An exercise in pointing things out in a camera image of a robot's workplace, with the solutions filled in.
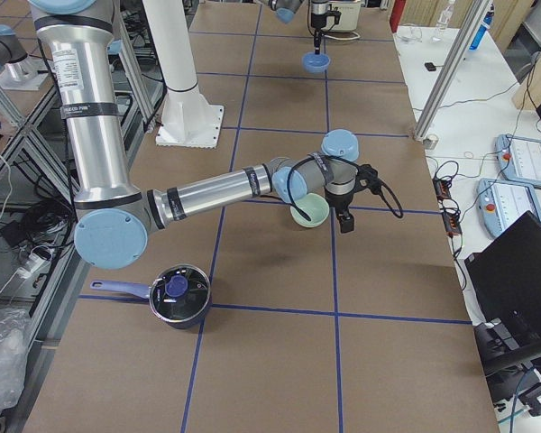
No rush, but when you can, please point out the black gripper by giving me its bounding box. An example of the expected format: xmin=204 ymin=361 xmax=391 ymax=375
xmin=325 ymin=182 xmax=354 ymax=234
xmin=309 ymin=2 xmax=329 ymax=55

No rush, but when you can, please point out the blue bowl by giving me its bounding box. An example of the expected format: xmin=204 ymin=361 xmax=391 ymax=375
xmin=301 ymin=52 xmax=331 ymax=74

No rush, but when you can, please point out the green bowl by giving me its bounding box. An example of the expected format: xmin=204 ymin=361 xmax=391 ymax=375
xmin=290 ymin=193 xmax=330 ymax=228

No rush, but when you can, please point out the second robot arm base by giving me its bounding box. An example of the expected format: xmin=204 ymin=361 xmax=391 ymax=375
xmin=0 ymin=24 xmax=47 ymax=91

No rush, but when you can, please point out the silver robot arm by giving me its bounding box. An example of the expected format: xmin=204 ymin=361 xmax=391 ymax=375
xmin=28 ymin=1 xmax=359 ymax=269
xmin=261 ymin=0 xmax=332 ymax=56

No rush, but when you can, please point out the white appliance box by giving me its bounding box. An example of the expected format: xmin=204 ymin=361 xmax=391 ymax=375
xmin=311 ymin=1 xmax=362 ymax=32

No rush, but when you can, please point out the orange black usb hub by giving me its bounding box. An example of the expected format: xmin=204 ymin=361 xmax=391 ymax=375
xmin=433 ymin=177 xmax=463 ymax=238

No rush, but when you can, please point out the clear plastic bottle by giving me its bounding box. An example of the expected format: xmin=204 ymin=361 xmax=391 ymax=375
xmin=435 ymin=0 xmax=456 ymax=38

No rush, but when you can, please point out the lower teach pendant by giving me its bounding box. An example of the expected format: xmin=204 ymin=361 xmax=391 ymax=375
xmin=477 ymin=178 xmax=541 ymax=238

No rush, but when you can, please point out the teach pendant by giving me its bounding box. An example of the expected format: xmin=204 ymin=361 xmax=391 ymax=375
xmin=494 ymin=134 xmax=541 ymax=189
xmin=477 ymin=178 xmax=541 ymax=238

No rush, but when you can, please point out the blue water bottle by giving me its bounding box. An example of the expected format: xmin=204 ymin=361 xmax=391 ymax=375
xmin=469 ymin=2 xmax=495 ymax=51

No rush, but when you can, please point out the black laptop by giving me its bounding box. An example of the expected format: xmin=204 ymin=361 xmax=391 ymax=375
xmin=463 ymin=210 xmax=541 ymax=344

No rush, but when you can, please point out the blue saucepan with glass lid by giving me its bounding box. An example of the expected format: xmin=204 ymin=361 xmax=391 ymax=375
xmin=89 ymin=263 xmax=212 ymax=329

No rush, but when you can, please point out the upper teach pendant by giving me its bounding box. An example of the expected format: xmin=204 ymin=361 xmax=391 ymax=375
xmin=494 ymin=134 xmax=541 ymax=189

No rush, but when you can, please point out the crumpled plastic bag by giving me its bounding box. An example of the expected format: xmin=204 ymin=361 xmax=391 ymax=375
xmin=0 ymin=308 xmax=31 ymax=410

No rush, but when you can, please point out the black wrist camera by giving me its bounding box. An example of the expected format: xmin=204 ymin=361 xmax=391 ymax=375
xmin=353 ymin=164 xmax=382 ymax=196
xmin=328 ymin=10 xmax=341 ymax=26

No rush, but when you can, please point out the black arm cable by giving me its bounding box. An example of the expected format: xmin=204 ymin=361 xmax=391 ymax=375
xmin=286 ymin=155 xmax=405 ymax=222

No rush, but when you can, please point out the aluminium frame post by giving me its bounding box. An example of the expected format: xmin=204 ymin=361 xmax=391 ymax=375
xmin=413 ymin=0 xmax=491 ymax=142

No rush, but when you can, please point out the white camera pillar with base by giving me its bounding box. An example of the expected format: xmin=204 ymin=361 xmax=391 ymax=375
xmin=143 ymin=0 xmax=225 ymax=148

